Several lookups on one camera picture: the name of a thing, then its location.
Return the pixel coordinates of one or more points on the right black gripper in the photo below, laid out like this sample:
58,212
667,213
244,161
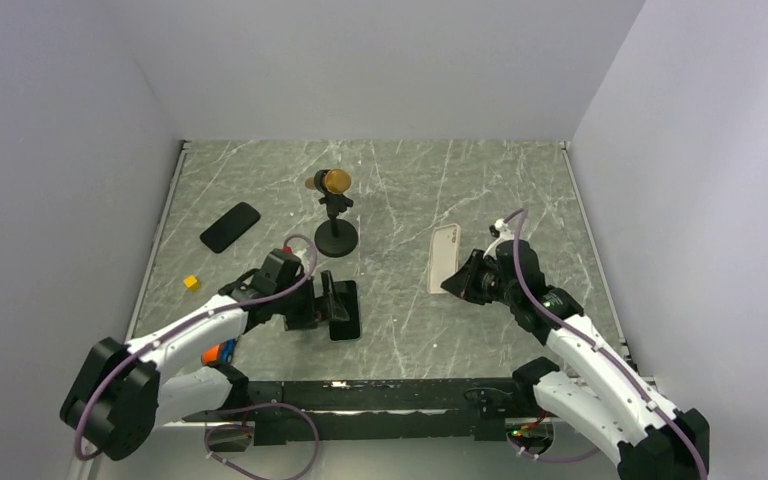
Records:
464,283

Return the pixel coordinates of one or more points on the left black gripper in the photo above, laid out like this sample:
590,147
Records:
308,318

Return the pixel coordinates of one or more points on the phone with dark screen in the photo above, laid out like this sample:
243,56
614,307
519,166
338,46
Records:
350,330

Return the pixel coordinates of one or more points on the beige phone case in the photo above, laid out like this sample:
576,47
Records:
443,256

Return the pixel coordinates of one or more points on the black phone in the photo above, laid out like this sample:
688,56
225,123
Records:
229,227

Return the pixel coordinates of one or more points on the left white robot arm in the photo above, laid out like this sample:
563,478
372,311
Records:
124,390

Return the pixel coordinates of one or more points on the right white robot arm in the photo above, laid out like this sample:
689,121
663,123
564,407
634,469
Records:
645,435

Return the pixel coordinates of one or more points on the gold microphone on black stand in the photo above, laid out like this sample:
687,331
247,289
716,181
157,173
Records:
336,237

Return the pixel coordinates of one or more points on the colourful toy car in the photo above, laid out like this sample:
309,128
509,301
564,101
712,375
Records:
223,352

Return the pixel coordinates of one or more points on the small yellow cube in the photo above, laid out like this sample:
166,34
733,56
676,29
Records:
192,283

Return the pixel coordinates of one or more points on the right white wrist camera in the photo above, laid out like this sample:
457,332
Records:
500,232

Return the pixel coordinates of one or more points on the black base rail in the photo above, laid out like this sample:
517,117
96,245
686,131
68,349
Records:
483,409

